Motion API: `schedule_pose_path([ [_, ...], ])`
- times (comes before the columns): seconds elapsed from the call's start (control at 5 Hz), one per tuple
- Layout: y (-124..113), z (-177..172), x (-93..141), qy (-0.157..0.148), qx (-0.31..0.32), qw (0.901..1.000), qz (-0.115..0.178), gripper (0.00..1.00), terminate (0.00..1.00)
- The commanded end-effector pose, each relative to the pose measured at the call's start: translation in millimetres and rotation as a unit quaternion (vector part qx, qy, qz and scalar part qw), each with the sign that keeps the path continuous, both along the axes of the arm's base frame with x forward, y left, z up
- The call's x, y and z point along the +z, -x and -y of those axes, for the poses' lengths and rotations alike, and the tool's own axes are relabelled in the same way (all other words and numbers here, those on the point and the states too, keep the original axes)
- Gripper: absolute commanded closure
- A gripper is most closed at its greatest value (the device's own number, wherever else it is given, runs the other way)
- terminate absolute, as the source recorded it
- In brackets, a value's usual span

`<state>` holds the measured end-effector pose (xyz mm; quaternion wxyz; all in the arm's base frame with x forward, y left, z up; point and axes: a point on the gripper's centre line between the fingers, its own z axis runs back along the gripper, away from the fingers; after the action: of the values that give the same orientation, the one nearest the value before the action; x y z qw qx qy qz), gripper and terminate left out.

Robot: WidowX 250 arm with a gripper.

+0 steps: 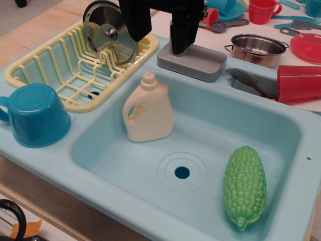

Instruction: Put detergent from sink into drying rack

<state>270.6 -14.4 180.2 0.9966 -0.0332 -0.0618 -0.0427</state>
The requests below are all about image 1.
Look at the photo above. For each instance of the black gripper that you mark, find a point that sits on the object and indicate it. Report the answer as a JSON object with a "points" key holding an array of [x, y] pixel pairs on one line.
{"points": [[186, 16]]}

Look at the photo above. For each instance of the cream detergent bottle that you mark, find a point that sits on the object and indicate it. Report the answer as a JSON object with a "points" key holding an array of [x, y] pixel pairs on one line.
{"points": [[148, 114]]}

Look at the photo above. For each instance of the yellow drying rack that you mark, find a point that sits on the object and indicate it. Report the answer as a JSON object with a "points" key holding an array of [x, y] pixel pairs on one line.
{"points": [[82, 80]]}

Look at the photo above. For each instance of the light blue toy sink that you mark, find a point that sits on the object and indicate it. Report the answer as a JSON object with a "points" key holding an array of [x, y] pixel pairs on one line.
{"points": [[95, 178]]}

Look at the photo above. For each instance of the red cup behind faucet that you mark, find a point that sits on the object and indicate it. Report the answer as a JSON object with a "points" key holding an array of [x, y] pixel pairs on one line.
{"points": [[212, 16]]}

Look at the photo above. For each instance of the grey toy faucet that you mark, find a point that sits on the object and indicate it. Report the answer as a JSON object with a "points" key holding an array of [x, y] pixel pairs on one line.
{"points": [[197, 62]]}

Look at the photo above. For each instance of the grey measuring spoon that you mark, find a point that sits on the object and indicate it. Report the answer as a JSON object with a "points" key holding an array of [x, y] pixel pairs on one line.
{"points": [[220, 27]]}

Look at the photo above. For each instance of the steel pot lid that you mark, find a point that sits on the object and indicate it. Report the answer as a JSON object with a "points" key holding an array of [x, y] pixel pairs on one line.
{"points": [[105, 29]]}

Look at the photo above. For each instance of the teal cup on plate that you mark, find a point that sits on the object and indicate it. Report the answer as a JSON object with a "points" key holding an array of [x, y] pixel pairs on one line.
{"points": [[224, 7]]}

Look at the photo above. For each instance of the teal plate stack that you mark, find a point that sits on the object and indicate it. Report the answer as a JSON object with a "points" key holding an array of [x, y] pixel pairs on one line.
{"points": [[238, 12]]}

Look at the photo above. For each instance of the grey brown spatula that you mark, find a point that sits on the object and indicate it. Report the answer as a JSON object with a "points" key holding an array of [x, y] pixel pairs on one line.
{"points": [[250, 80]]}

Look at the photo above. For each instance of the red mug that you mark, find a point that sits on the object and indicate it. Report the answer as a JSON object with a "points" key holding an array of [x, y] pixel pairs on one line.
{"points": [[261, 11]]}

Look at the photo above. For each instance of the steel cooking pot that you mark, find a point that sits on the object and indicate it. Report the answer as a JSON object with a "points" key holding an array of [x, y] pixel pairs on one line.
{"points": [[257, 49]]}

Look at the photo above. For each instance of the teal knife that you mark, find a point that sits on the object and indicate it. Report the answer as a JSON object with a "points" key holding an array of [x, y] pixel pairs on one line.
{"points": [[290, 4]]}

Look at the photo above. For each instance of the grey slotted turner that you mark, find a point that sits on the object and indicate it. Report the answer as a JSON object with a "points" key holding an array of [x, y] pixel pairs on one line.
{"points": [[304, 25]]}

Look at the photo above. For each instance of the red plate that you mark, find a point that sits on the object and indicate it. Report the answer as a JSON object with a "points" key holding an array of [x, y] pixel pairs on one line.
{"points": [[307, 46]]}

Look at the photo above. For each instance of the red plastic cup lying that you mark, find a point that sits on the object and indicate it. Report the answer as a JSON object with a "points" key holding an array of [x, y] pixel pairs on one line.
{"points": [[297, 83]]}

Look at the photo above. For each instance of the teal cup top right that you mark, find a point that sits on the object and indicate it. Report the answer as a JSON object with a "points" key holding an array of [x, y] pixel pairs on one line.
{"points": [[313, 8]]}

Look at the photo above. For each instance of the teal upside-down mug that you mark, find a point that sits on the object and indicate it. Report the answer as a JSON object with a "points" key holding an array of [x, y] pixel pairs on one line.
{"points": [[36, 114]]}

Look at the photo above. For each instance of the green bitter melon toy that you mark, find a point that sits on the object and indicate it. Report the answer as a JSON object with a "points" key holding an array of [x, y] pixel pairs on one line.
{"points": [[244, 187]]}

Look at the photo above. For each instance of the orange tape piece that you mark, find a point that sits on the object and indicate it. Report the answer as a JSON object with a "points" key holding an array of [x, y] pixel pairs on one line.
{"points": [[32, 229]]}

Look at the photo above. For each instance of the grey utensil handle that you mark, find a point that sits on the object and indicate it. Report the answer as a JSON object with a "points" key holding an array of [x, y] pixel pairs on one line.
{"points": [[289, 31]]}

